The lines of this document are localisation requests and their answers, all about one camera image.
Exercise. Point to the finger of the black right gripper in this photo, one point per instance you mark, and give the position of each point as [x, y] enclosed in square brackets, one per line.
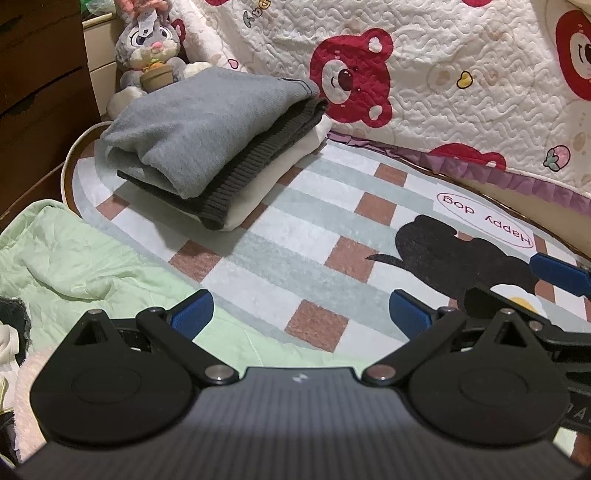
[568, 277]

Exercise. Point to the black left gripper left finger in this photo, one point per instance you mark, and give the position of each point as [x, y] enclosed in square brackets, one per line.
[117, 382]

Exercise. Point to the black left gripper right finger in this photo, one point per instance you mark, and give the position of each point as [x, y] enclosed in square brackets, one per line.
[484, 382]

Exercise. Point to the grey knit sweater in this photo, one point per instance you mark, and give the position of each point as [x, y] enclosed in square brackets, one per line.
[191, 129]

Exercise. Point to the light green quilt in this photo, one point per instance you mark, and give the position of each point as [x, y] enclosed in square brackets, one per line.
[60, 267]

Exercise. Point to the white red bear quilt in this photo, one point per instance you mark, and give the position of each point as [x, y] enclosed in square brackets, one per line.
[495, 91]

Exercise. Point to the dark grey ribbed garment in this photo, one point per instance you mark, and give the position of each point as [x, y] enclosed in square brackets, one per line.
[213, 203]

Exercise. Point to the checkered dog print rug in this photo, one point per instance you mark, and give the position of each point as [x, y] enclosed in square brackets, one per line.
[317, 260]

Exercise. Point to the white folded garment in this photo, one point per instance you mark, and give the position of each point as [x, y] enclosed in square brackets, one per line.
[246, 200]

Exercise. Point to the dark wooden cabinet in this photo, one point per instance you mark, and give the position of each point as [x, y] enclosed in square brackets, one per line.
[47, 100]

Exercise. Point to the grey rabbit plush toy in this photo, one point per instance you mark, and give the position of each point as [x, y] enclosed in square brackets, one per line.
[148, 53]

